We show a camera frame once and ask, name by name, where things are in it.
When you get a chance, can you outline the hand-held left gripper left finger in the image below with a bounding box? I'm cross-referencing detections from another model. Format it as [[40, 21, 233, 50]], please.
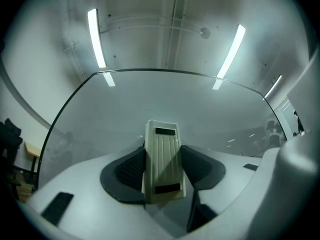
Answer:
[[21, 145, 182, 240]]

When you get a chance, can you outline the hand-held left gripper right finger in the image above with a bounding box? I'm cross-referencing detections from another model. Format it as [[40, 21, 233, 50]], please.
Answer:
[[179, 131, 320, 240]]

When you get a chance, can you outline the black-framed whiteboard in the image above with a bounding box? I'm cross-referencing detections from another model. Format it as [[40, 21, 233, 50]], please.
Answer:
[[37, 68, 288, 193]]

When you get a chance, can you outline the small wooden side table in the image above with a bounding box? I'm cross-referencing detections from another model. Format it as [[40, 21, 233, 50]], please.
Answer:
[[24, 140, 42, 178]]

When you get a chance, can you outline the small black office chair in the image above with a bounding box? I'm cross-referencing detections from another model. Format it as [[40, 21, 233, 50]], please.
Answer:
[[0, 118, 25, 170]]

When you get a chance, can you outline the ceiling light panel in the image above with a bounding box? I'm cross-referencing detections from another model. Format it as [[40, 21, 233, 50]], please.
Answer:
[[263, 74, 283, 98], [87, 8, 108, 69], [216, 23, 247, 80]]

